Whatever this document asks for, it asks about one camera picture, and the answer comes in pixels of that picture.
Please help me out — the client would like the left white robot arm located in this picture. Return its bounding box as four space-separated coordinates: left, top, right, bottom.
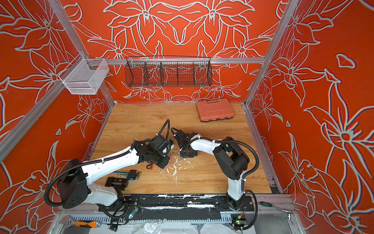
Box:
44 135 174 209

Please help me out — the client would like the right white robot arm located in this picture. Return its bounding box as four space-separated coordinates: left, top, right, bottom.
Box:
171 128 260 202

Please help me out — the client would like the red plastic tool case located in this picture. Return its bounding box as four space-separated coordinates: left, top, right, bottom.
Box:
196 98 234 122

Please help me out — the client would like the black connector with coloured wires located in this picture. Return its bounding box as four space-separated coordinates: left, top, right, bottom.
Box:
115 170 140 181

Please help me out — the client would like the black wire wall basket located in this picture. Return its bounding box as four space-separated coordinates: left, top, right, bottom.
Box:
125 56 213 88

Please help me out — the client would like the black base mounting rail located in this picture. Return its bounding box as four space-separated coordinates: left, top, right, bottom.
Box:
124 194 255 212

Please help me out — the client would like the white mesh wall basket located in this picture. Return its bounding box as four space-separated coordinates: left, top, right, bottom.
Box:
58 58 109 95

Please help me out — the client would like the green handled screwdriver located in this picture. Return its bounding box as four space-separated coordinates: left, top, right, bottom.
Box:
258 201 293 214

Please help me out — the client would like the orange handled adjustable wrench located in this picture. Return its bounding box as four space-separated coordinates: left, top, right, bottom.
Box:
59 215 102 229

